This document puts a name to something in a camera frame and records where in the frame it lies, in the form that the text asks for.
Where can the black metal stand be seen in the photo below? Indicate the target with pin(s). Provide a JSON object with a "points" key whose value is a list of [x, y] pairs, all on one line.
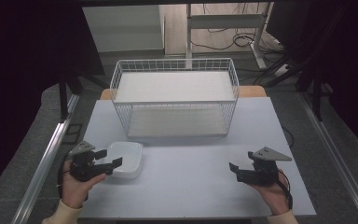
{"points": [[63, 99], [316, 99]]}

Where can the person's left hand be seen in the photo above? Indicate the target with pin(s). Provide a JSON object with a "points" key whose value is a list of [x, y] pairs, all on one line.
{"points": [[74, 189]]}

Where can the dark curtain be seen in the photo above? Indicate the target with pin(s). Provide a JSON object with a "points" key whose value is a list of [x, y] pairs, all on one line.
{"points": [[21, 77], [348, 62]]}

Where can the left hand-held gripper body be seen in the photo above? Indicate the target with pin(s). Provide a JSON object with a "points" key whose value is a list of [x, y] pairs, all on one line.
{"points": [[82, 165]]}

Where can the wooden board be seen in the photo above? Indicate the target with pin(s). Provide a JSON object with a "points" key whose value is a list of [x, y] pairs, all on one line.
{"points": [[251, 91]]}

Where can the aluminium rail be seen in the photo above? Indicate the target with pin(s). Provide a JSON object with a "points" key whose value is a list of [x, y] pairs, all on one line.
{"points": [[45, 165], [338, 158]]}

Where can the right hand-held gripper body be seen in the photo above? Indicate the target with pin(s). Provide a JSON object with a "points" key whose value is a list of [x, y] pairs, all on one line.
{"points": [[262, 169]]}

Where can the white desk frame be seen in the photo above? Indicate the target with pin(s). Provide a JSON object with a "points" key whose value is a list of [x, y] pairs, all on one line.
{"points": [[223, 21]]}

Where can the white power strip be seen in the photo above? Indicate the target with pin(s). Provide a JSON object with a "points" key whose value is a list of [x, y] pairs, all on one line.
{"points": [[282, 69]]}

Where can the grey cabinet panel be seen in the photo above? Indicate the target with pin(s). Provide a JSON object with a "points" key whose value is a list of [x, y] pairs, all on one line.
{"points": [[122, 28]]}

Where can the person's right hand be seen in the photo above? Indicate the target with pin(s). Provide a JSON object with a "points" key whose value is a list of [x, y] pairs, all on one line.
{"points": [[273, 194]]}

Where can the white square bowl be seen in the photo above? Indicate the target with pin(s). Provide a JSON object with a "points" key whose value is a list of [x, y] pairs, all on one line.
{"points": [[127, 158]]}

